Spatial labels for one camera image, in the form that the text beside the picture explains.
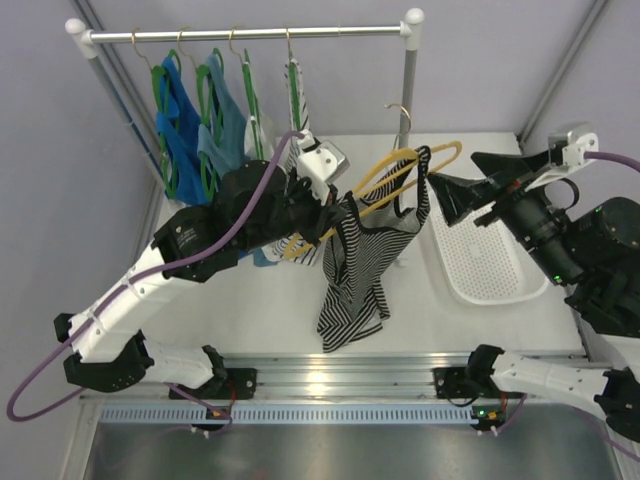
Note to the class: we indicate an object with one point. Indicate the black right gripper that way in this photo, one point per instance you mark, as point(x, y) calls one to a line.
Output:
point(457, 195)

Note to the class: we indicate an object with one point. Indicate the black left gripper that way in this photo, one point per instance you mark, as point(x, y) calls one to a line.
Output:
point(314, 210)

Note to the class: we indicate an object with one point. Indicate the black white striped tank top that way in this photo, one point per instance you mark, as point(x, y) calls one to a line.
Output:
point(365, 244)

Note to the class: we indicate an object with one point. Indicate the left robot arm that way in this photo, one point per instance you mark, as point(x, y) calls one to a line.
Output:
point(255, 205)

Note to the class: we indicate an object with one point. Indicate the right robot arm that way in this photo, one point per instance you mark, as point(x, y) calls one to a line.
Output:
point(596, 255)

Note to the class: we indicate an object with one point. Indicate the white black striped hanging top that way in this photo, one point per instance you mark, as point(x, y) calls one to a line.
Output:
point(309, 257)

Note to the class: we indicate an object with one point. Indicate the light blue hanging top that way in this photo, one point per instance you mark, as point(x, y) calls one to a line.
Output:
point(225, 145)

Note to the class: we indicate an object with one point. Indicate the bright blue hanging top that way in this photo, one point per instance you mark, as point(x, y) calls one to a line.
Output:
point(182, 135)

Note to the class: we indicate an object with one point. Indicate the white perforated plastic basket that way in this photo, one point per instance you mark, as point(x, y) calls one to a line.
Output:
point(484, 266)

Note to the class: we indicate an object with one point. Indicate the white metal clothes rack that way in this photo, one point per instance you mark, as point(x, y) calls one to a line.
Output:
point(90, 42)

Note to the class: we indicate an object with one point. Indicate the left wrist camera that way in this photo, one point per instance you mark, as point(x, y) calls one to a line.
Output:
point(322, 163)

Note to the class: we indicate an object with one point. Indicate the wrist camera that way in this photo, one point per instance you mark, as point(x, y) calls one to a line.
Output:
point(322, 163)
point(569, 143)

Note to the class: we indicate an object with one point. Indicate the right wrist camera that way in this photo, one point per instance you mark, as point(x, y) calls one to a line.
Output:
point(569, 143)

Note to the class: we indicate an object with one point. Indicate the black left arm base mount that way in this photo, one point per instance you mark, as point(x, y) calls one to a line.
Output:
point(240, 384)

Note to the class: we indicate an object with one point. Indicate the aluminium rail frame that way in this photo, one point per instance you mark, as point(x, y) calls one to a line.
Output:
point(344, 376)

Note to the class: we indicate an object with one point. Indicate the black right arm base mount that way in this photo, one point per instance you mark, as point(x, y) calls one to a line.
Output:
point(461, 388)

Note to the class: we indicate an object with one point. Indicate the white slotted cable duct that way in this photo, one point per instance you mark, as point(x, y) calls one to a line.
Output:
point(300, 414)

